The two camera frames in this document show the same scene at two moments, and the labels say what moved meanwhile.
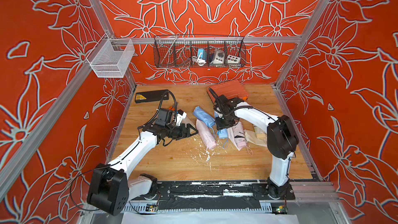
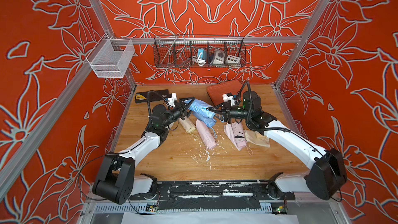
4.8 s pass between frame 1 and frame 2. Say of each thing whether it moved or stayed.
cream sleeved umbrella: stayed
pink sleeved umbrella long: stayed
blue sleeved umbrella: moved
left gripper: moved
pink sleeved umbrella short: stayed
